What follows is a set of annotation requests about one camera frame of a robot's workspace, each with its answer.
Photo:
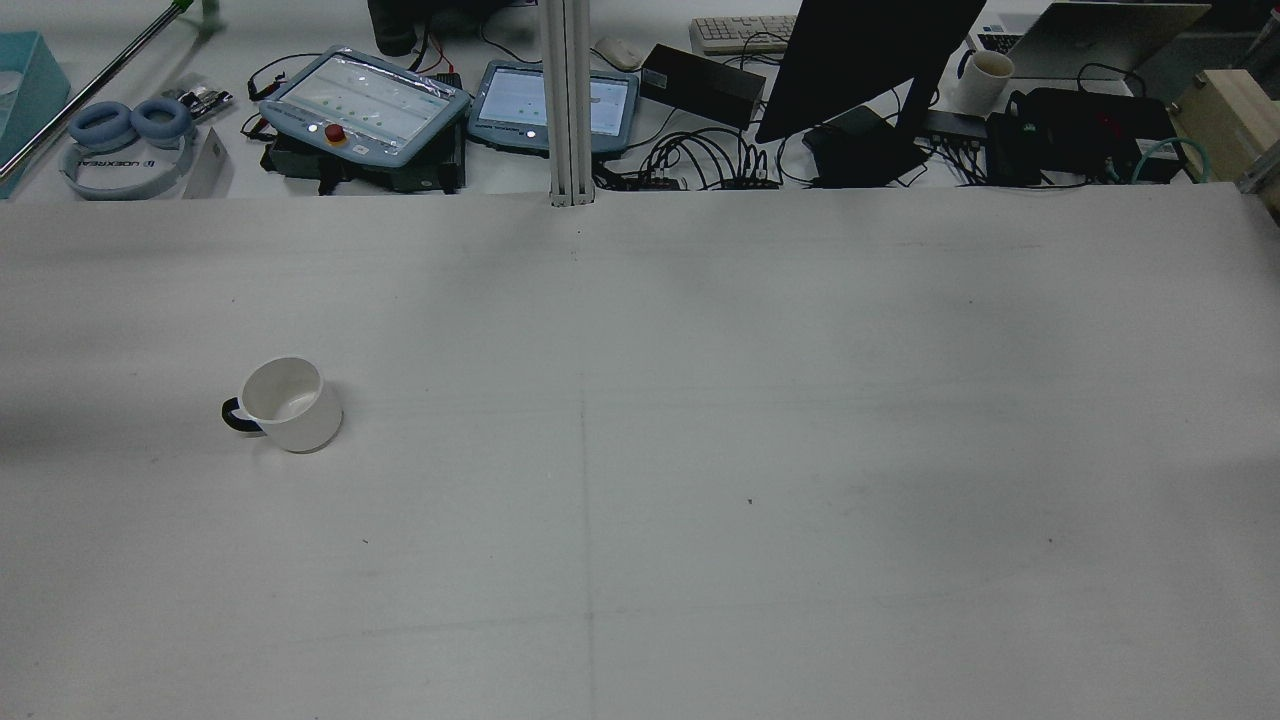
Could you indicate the black rectangular power brick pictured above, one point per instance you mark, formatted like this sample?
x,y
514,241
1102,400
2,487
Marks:
x,y
700,85

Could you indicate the white card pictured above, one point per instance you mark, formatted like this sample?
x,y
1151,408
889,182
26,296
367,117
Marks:
x,y
210,163

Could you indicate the white mug on desk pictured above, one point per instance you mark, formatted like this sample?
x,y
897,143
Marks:
x,y
982,78

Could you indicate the silver laptop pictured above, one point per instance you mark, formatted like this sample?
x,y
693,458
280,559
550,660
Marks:
x,y
1095,38

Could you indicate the blue-grey teach pendant tablet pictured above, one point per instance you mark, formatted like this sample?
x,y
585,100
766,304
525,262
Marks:
x,y
510,105

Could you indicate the teach pendant with red button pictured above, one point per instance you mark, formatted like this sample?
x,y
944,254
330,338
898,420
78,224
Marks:
x,y
364,104

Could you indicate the white keyboard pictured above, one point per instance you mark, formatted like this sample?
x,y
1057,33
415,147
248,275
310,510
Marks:
x,y
740,32

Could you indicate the black computer monitor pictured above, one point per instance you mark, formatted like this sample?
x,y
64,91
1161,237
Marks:
x,y
860,70

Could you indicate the white computer mouse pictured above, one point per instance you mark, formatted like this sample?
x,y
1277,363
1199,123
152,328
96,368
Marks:
x,y
618,52

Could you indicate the light blue headphones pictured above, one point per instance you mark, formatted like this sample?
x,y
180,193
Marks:
x,y
128,145

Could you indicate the wooden block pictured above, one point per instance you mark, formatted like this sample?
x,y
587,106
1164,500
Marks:
x,y
1225,120

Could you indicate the black electronics box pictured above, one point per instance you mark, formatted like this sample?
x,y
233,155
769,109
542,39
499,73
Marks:
x,y
1085,135

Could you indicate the aluminium profile post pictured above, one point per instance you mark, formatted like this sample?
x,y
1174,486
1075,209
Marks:
x,y
567,100

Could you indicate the small circuit board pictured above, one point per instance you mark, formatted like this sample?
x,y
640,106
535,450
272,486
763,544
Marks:
x,y
205,97

